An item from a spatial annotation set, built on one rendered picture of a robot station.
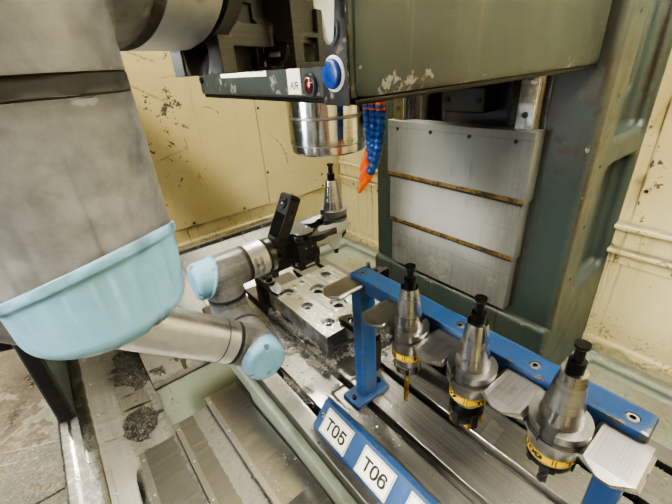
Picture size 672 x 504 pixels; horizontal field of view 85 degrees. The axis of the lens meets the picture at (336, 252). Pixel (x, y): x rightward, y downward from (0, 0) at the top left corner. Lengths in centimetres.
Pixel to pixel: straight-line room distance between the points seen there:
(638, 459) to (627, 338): 108
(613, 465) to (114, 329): 46
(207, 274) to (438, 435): 56
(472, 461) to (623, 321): 88
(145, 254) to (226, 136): 163
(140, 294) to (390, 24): 37
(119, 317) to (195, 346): 44
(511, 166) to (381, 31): 67
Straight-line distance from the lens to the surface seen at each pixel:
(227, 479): 104
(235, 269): 72
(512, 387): 53
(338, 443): 81
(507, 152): 104
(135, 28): 20
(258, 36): 28
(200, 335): 61
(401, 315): 56
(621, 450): 52
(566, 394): 46
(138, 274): 17
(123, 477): 125
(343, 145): 74
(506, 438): 89
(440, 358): 55
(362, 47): 43
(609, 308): 155
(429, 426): 87
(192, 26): 22
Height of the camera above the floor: 159
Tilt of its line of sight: 27 degrees down
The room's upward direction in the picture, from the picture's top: 4 degrees counter-clockwise
